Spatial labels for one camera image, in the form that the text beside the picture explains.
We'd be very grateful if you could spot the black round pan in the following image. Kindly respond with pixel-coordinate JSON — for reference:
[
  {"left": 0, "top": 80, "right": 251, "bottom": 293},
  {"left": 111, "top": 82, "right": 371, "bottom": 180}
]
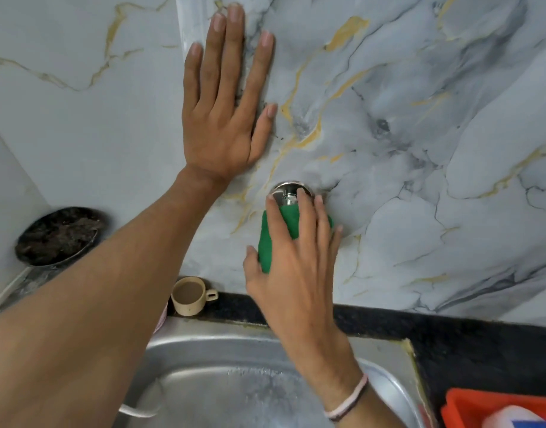
[{"left": 14, "top": 206, "right": 107, "bottom": 268}]

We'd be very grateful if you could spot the green scrub pad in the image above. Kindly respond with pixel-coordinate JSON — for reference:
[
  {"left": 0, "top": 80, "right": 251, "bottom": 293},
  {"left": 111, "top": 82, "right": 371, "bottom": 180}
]
[{"left": 257, "top": 203, "right": 335, "bottom": 275}]

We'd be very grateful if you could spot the person's right hand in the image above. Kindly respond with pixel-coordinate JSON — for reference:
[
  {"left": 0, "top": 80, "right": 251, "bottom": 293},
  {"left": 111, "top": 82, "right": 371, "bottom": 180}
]
[{"left": 243, "top": 188, "right": 367, "bottom": 399}]

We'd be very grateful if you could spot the white plastic bottle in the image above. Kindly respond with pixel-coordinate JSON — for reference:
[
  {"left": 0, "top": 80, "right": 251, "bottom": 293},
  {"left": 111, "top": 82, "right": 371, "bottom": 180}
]
[{"left": 482, "top": 405, "right": 546, "bottom": 428}]

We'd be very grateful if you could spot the pink and white wristband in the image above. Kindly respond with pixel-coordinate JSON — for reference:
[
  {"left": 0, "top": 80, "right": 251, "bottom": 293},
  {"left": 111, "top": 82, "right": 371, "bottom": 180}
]
[{"left": 323, "top": 374, "right": 370, "bottom": 422}]

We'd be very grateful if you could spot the orange plastic crate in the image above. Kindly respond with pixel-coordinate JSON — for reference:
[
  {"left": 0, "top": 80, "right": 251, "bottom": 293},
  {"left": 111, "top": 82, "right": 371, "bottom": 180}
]
[{"left": 440, "top": 388, "right": 546, "bottom": 428}]

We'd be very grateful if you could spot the person's left hand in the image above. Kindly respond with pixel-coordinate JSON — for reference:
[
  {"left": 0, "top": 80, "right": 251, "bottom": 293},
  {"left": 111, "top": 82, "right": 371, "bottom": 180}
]
[{"left": 182, "top": 3, "right": 278, "bottom": 187}]

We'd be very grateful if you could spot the beige cup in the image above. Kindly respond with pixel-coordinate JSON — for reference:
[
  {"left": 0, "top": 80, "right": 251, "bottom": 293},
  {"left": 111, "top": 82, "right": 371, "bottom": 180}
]
[{"left": 171, "top": 276, "right": 219, "bottom": 318}]

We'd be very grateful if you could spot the person's right forearm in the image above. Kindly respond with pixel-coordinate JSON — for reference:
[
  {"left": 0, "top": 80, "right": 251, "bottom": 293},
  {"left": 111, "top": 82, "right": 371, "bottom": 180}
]
[{"left": 332, "top": 382, "right": 407, "bottom": 428}]

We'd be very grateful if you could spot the person's left forearm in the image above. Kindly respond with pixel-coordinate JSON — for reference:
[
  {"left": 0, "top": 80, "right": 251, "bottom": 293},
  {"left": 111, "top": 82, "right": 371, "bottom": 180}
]
[{"left": 0, "top": 167, "right": 231, "bottom": 428}]

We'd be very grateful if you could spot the stainless steel sink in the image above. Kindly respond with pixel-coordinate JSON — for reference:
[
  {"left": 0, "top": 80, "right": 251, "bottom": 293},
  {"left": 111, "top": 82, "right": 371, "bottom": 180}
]
[{"left": 117, "top": 315, "right": 435, "bottom": 428}]

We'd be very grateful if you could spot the chrome wall tap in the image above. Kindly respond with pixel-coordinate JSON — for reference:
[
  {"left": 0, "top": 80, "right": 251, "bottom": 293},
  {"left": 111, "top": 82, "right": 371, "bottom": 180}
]
[{"left": 269, "top": 182, "right": 316, "bottom": 208}]

